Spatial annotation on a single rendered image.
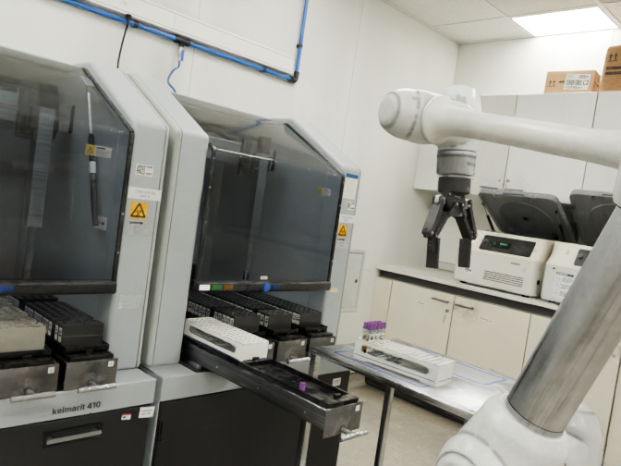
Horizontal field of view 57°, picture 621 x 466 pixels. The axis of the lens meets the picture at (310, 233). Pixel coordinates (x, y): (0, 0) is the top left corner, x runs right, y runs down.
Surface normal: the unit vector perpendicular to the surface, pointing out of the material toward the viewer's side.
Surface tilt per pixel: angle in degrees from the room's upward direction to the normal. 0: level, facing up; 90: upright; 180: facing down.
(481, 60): 90
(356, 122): 90
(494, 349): 90
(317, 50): 90
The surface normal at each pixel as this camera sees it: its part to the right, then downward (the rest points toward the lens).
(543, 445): 0.20, -0.32
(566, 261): -0.52, -0.56
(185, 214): 0.70, 0.14
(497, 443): -0.66, -0.26
